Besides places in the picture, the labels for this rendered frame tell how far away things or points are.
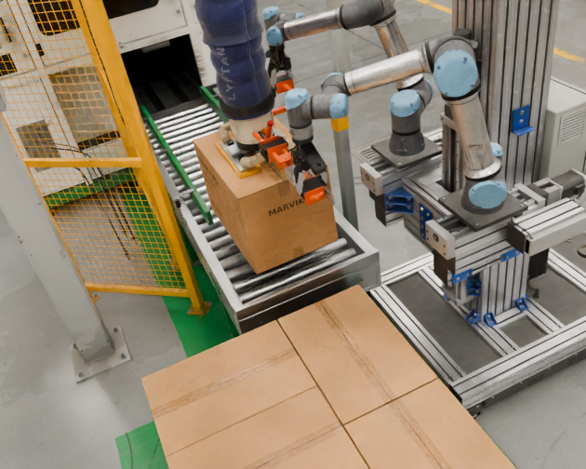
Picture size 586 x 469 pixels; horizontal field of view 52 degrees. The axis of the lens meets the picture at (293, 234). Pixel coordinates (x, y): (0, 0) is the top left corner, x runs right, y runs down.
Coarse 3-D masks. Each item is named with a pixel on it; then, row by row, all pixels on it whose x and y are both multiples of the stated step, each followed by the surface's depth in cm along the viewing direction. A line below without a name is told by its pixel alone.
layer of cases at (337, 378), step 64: (320, 320) 249; (384, 320) 244; (192, 384) 233; (256, 384) 228; (320, 384) 223; (384, 384) 219; (192, 448) 210; (256, 448) 206; (320, 448) 202; (384, 448) 199; (448, 448) 195
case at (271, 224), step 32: (224, 160) 258; (224, 192) 252; (256, 192) 235; (288, 192) 241; (224, 224) 284; (256, 224) 243; (288, 224) 250; (320, 224) 257; (256, 256) 251; (288, 256) 259
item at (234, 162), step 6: (234, 138) 268; (216, 144) 267; (222, 144) 264; (228, 144) 260; (222, 150) 261; (228, 156) 256; (234, 156) 254; (240, 156) 248; (246, 156) 252; (228, 162) 254; (234, 162) 250; (234, 168) 247; (240, 168) 245; (246, 168) 245; (252, 168) 245; (258, 168) 244; (240, 174) 243; (246, 174) 243; (252, 174) 245
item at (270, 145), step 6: (270, 138) 234; (276, 138) 235; (282, 138) 233; (264, 144) 233; (270, 144) 232; (276, 144) 232; (282, 144) 228; (264, 150) 228; (270, 150) 227; (276, 150) 229; (288, 150) 232; (264, 156) 231; (270, 156) 229; (270, 162) 230
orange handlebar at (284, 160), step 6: (288, 90) 271; (282, 108) 257; (276, 114) 258; (264, 132) 243; (258, 138) 240; (282, 150) 229; (276, 156) 225; (282, 156) 224; (288, 156) 223; (276, 162) 225; (282, 162) 221; (288, 162) 225; (282, 168) 223; (306, 174) 213; (324, 192) 203; (312, 198) 202; (318, 198) 202
